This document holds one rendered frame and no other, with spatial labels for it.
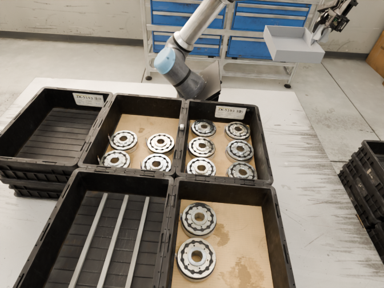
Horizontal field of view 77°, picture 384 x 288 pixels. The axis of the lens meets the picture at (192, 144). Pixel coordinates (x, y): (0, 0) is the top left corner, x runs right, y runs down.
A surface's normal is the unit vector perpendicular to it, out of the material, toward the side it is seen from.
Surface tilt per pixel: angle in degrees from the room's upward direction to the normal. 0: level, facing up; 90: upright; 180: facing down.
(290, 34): 90
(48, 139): 0
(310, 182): 0
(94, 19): 90
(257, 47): 90
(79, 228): 0
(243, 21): 90
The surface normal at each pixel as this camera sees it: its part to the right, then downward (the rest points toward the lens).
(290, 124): 0.06, -0.69
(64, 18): -0.01, 0.72
